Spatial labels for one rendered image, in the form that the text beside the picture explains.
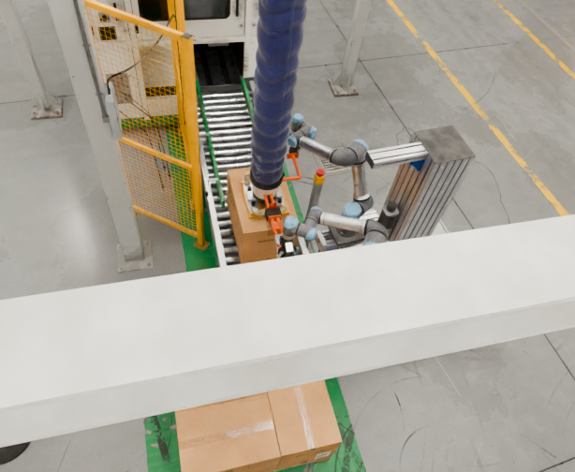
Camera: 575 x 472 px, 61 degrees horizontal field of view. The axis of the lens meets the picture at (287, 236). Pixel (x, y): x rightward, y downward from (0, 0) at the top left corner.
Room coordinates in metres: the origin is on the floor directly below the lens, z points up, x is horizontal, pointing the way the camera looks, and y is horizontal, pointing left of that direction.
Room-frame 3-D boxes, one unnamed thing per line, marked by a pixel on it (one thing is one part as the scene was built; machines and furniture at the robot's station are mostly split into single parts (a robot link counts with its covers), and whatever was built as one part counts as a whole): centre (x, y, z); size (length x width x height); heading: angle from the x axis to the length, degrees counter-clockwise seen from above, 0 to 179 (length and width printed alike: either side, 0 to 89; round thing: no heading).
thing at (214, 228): (2.91, 0.82, 0.50); 2.31 x 0.05 x 0.19; 22
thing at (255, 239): (2.27, 0.22, 0.89); 0.60 x 0.40 x 0.40; 22
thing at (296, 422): (1.22, 0.12, 0.34); 1.20 x 1.00 x 0.40; 22
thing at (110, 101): (2.29, 1.21, 1.62); 0.20 x 0.05 x 0.30; 22
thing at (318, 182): (2.66, -0.17, 0.50); 0.07 x 0.07 x 1.00; 22
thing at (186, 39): (2.61, 1.13, 1.05); 0.87 x 0.10 x 2.10; 74
